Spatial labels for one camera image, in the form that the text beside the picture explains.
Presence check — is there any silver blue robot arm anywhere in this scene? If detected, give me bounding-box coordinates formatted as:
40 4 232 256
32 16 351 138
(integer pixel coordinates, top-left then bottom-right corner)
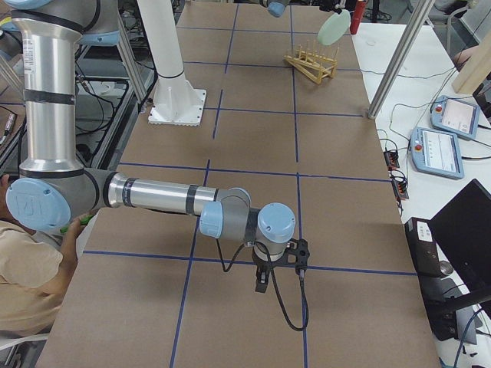
253 0 346 18
6 1 308 292

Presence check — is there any wooden board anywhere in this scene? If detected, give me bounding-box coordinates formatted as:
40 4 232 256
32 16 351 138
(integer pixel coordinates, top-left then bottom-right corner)
451 7 491 96

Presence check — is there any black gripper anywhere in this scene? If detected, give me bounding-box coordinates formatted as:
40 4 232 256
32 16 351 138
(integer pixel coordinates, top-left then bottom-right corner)
252 245 288 294
320 0 340 11

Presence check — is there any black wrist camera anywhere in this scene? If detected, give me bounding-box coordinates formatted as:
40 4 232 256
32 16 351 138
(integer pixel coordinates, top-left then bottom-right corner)
285 238 310 273

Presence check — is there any wooden plate drying rack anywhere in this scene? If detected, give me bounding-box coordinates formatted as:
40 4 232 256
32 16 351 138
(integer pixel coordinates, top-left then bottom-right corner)
283 40 340 85

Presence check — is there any person in beige clothes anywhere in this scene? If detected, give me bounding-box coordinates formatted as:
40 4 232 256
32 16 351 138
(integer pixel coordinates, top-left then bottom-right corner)
1 175 84 337

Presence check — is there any black computer monitor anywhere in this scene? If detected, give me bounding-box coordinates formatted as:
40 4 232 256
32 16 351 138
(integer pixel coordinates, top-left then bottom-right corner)
428 178 491 296

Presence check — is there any teach pendant far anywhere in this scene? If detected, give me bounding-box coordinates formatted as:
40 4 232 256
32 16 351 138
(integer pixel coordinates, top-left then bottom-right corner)
430 95 480 140

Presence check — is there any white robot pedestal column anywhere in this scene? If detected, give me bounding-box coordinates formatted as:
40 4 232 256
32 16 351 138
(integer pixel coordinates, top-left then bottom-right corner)
137 0 206 127

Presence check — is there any teach pendant near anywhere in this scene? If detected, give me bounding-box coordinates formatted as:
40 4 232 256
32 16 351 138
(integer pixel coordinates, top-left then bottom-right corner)
410 127 465 179

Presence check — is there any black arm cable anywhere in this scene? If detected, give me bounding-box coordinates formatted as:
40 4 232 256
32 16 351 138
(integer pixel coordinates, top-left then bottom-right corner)
216 237 310 331

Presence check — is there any grey aluminium frame post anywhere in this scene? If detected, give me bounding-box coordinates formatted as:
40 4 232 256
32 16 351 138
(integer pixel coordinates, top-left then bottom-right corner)
367 0 435 120

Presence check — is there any black device with label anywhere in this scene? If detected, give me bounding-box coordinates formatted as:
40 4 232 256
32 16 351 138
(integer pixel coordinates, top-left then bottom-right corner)
404 218 480 344

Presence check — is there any red cylinder tube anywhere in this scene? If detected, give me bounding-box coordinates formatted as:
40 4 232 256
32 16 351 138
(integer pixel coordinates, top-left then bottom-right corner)
350 0 367 35

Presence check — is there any teach pendant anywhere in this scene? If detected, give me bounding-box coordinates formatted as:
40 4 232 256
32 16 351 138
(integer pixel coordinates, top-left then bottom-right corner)
430 95 480 140
410 127 465 179

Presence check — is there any pale green ceramic plate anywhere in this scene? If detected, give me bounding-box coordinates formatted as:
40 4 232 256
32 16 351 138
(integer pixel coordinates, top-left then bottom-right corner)
317 9 351 46

